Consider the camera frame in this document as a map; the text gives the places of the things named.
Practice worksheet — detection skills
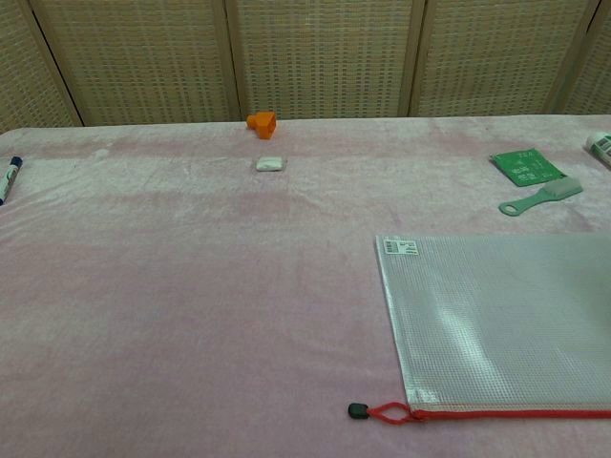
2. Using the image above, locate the orange plastic block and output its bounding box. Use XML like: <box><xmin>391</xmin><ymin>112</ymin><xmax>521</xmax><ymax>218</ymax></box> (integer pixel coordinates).
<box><xmin>246</xmin><ymin>112</ymin><xmax>278</xmax><ymax>141</ymax></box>

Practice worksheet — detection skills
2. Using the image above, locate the clear mesh zipper pouch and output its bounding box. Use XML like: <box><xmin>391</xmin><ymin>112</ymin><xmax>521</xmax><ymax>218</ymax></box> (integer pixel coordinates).
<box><xmin>348</xmin><ymin>233</ymin><xmax>611</xmax><ymax>426</ymax></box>

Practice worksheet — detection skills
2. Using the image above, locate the woven bamboo folding screen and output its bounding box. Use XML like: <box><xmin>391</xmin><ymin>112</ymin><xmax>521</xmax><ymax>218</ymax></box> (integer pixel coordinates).
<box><xmin>0</xmin><ymin>0</ymin><xmax>611</xmax><ymax>135</ymax></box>

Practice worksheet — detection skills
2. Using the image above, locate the blue capped marker pen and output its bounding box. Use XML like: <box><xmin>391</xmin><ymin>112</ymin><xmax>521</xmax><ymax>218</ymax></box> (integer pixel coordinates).
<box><xmin>0</xmin><ymin>156</ymin><xmax>25</xmax><ymax>206</ymax></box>

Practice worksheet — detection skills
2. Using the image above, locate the green tea packet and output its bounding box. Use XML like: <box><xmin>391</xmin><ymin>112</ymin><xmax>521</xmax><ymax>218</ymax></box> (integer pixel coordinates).
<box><xmin>489</xmin><ymin>148</ymin><xmax>564</xmax><ymax>187</ymax></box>

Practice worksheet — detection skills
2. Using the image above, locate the white bottle with green label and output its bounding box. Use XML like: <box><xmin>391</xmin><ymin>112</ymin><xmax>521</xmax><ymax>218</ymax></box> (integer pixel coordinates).
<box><xmin>585</xmin><ymin>132</ymin><xmax>611</xmax><ymax>167</ymax></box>

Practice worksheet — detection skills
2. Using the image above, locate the green handled brush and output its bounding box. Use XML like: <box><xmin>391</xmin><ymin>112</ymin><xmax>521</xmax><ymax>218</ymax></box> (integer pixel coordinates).
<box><xmin>498</xmin><ymin>177</ymin><xmax>584</xmax><ymax>218</ymax></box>

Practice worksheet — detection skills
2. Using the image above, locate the white wrapped eraser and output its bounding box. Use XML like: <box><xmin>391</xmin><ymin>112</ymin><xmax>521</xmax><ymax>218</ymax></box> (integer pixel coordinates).
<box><xmin>254</xmin><ymin>155</ymin><xmax>289</xmax><ymax>174</ymax></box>

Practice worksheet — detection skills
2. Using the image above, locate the pink fleece tablecloth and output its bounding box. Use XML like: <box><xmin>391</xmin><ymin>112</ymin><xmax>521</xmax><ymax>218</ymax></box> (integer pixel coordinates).
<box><xmin>0</xmin><ymin>113</ymin><xmax>611</xmax><ymax>458</ymax></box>

